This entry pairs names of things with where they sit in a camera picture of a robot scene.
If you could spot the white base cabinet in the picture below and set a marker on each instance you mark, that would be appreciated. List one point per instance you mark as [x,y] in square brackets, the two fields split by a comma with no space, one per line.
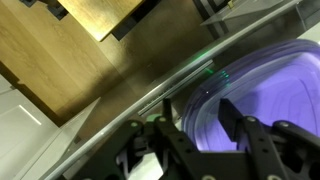
[20,140]

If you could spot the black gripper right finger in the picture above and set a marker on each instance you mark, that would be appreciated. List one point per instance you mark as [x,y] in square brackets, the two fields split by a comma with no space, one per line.
[260,146]

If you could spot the purple plastic bowl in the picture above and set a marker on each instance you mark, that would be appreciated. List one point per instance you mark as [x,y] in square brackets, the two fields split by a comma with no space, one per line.
[283,90]

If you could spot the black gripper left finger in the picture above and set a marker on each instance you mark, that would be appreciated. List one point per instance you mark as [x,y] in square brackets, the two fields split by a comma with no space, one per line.
[173,140]

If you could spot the wooden cart top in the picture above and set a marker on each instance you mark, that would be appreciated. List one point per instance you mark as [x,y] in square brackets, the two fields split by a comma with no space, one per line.
[100,16]

